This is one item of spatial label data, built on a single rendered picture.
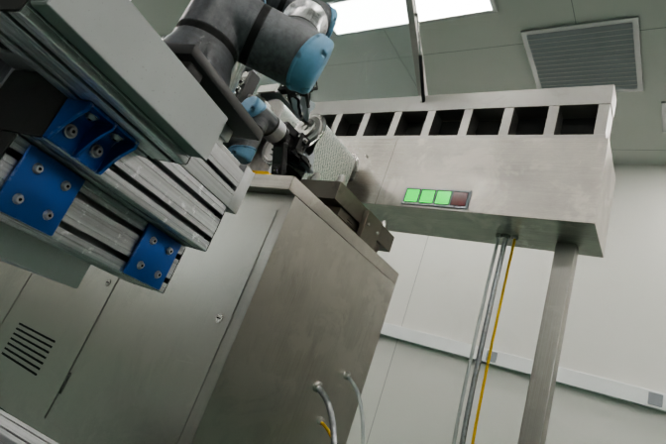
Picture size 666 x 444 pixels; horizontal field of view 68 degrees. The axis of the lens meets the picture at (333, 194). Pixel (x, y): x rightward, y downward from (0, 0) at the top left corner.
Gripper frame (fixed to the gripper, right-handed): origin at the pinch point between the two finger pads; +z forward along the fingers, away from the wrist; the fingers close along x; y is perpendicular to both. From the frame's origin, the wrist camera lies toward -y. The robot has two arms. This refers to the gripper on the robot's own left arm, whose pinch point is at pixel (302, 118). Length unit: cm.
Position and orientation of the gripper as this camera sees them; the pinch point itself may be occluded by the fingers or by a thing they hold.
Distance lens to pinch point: 177.0
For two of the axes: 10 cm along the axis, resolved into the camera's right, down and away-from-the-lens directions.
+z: 1.7, 9.3, 3.2
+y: 5.7, -3.6, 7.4
